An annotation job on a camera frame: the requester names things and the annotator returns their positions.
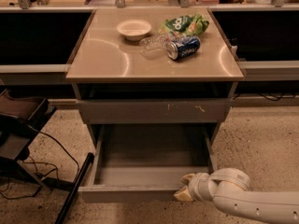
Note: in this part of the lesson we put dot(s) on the grey top drawer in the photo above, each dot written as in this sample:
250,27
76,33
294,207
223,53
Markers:
146,111

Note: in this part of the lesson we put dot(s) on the clear plastic bottle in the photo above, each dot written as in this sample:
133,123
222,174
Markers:
156,45

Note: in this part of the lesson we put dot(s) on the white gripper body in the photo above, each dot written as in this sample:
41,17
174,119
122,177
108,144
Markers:
195,186

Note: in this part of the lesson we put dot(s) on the grey drawer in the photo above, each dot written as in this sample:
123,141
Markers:
144,163
146,111

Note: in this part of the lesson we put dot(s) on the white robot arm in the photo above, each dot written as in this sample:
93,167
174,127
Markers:
229,190

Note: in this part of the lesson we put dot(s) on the green chip bag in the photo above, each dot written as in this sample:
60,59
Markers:
187,24

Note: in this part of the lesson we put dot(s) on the grey drawer cabinet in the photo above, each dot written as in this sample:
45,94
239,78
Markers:
109,67

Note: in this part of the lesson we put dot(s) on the white bowl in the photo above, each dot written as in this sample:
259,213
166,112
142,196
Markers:
134,30

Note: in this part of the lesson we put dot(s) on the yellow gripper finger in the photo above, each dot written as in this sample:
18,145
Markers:
187,178
183,195

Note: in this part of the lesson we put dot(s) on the blue soda can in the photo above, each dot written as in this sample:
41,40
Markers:
183,47

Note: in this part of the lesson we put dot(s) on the black rolling stand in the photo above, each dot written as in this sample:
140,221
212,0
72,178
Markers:
21,120

